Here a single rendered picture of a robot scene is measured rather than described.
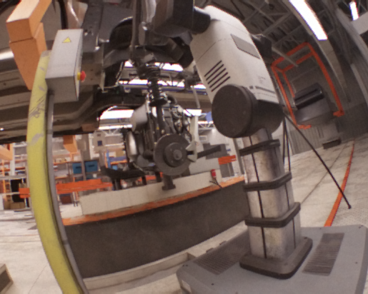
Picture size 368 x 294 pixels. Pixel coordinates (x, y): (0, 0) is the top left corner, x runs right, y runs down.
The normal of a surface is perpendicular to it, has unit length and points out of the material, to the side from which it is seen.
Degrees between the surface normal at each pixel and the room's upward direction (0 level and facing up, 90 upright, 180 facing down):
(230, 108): 90
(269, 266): 45
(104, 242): 90
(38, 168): 90
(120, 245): 90
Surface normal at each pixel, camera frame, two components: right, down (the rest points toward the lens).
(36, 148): 0.47, -0.25
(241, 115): -0.85, 0.10
